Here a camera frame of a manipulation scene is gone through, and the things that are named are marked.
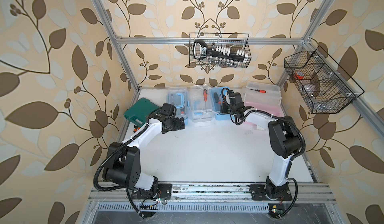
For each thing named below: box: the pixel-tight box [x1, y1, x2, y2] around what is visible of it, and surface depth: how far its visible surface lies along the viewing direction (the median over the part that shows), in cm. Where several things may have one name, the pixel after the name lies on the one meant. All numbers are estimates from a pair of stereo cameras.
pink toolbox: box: [243, 81, 285, 131], surface depth 104 cm
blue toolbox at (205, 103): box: [189, 84, 231, 123], surface depth 107 cm
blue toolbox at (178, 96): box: [167, 86, 189, 125], surface depth 101 cm
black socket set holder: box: [193, 40, 247, 62], surface depth 86 cm
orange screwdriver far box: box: [203, 89, 208, 113], surface depth 107 cm
